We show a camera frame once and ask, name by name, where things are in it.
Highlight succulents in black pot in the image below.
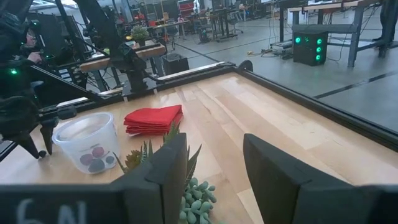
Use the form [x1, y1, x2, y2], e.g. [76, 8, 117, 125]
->
[113, 121, 218, 224]

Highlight clear plastic tub container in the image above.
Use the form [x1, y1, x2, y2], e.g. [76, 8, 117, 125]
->
[52, 111, 121, 175]

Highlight blackberry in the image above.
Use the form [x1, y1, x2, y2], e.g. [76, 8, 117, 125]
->
[88, 159, 106, 174]

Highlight grey metal workbench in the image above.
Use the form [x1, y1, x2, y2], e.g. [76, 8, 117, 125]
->
[287, 0, 384, 68]

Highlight black computer tower green lights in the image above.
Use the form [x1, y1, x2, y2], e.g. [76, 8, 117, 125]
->
[292, 30, 329, 67]

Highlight folded red cloth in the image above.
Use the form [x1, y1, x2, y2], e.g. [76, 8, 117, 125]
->
[123, 105, 184, 137]

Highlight black box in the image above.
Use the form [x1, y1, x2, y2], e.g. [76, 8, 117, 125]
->
[162, 53, 190, 75]

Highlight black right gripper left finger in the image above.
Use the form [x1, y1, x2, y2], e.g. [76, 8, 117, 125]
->
[111, 133, 188, 224]

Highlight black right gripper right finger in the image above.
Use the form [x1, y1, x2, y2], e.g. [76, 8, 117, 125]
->
[243, 133, 368, 224]

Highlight black table frame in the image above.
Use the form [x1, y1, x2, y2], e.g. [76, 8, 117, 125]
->
[0, 60, 398, 162]

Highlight wooden top bench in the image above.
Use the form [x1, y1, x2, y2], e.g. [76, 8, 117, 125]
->
[79, 42, 167, 93]

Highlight person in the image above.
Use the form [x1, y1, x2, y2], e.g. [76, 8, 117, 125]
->
[21, 28, 44, 65]

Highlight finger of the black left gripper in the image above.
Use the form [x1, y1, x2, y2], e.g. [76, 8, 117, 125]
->
[2, 133, 40, 159]
[39, 117, 59, 156]

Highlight small potted plant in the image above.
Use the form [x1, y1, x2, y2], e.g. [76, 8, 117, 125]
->
[130, 25, 150, 47]

